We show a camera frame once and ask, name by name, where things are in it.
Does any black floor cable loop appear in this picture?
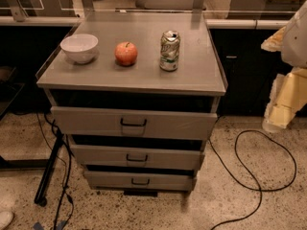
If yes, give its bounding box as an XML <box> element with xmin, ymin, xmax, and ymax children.
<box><xmin>207</xmin><ymin>129</ymin><xmax>298</xmax><ymax>230</ymax></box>

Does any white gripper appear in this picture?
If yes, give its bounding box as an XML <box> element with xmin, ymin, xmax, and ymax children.
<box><xmin>261</xmin><ymin>1</ymin><xmax>307</xmax><ymax>133</ymax></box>

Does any red apple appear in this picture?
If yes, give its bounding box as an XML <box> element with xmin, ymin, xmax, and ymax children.
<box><xmin>114</xmin><ymin>41</ymin><xmax>138</xmax><ymax>66</ymax></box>

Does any black table leg stand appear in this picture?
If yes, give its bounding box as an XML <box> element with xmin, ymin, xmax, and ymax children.
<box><xmin>34</xmin><ymin>129</ymin><xmax>62</xmax><ymax>207</ymax></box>

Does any grey middle drawer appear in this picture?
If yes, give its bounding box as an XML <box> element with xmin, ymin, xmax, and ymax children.
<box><xmin>71</xmin><ymin>135</ymin><xmax>204</xmax><ymax>171</ymax></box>

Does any crushed green soda can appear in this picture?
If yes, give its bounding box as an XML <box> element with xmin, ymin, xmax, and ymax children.
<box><xmin>159</xmin><ymin>31</ymin><xmax>180</xmax><ymax>72</ymax></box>

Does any white ceramic bowl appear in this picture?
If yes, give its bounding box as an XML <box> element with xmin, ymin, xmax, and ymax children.
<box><xmin>60</xmin><ymin>34</ymin><xmax>99</xmax><ymax>64</ymax></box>

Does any grey drawer cabinet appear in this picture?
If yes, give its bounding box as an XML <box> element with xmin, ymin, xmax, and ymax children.
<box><xmin>37</xmin><ymin>11</ymin><xmax>227</xmax><ymax>192</ymax></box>

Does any white shoe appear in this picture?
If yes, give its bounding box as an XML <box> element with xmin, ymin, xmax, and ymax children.
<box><xmin>0</xmin><ymin>211</ymin><xmax>14</xmax><ymax>230</ymax></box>

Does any grey top drawer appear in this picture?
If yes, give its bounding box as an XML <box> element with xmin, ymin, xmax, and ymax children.
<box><xmin>51</xmin><ymin>106</ymin><xmax>217</xmax><ymax>140</ymax></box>

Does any grey drawer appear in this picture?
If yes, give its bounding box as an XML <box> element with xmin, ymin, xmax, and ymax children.
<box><xmin>84</xmin><ymin>165</ymin><xmax>196</xmax><ymax>192</ymax></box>
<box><xmin>71</xmin><ymin>135</ymin><xmax>204</xmax><ymax>171</ymax></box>
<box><xmin>51</xmin><ymin>106</ymin><xmax>217</xmax><ymax>140</ymax></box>

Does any grey bottom drawer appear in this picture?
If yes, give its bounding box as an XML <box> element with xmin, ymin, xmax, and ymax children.
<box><xmin>84</xmin><ymin>165</ymin><xmax>196</xmax><ymax>192</ymax></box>

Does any black cable left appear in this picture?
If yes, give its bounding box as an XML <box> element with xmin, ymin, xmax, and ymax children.
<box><xmin>35</xmin><ymin>112</ymin><xmax>75</xmax><ymax>230</ymax></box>

